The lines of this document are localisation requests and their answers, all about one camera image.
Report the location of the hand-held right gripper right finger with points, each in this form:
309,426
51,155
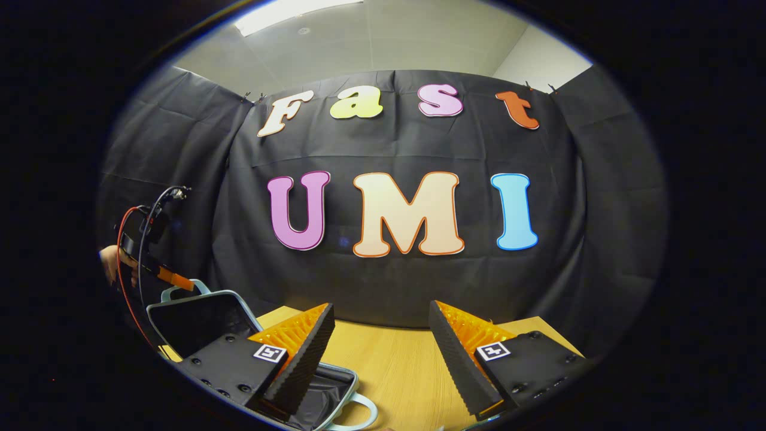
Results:
458,359

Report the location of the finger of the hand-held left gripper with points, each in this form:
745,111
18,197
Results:
176,278

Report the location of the light blue suitcase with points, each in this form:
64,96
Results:
197,320

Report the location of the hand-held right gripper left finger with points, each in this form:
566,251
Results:
305,353

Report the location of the black backdrop cloth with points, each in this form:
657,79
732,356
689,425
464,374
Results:
389,149

